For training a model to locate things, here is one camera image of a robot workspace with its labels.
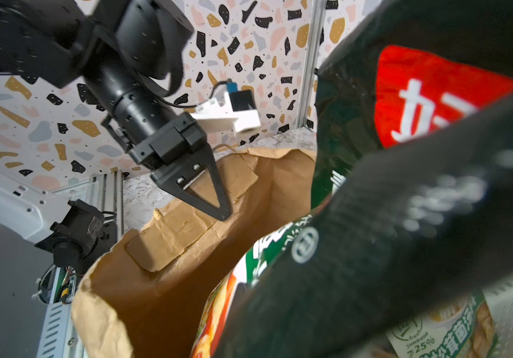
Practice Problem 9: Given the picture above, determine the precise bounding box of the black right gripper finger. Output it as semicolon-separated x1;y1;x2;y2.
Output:
216;94;513;357

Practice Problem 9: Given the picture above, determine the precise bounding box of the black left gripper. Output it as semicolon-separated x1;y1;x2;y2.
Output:
128;112;232;221

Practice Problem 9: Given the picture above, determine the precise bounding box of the brown paper bag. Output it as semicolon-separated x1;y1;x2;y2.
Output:
72;148;316;357

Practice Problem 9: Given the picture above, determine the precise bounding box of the dark green condiment packet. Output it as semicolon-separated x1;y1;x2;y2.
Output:
311;1;513;207

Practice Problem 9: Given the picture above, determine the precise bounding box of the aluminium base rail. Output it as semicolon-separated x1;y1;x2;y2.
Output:
36;172;124;357

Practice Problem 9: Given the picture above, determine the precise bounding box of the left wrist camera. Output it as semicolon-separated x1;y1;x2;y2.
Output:
192;79;262;134

